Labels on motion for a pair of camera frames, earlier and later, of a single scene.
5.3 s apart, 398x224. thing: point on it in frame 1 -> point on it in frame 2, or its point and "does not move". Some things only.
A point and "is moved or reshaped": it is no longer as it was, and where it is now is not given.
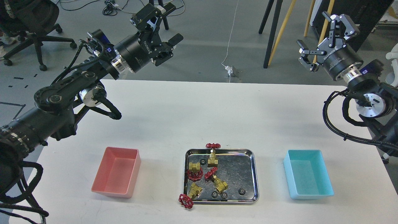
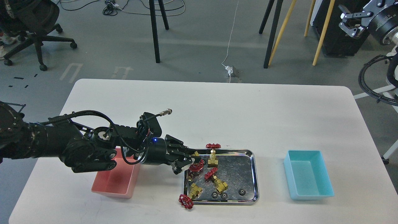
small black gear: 241,192 does not move
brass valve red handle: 195,172 is moved or reshaped
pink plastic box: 118,174 does not move
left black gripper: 135,51 -> 160,151
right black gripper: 338,59 -> 379,25
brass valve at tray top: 213,162 does not move
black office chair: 33,19 does not move
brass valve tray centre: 220,185 does not move
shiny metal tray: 227,176 does not move
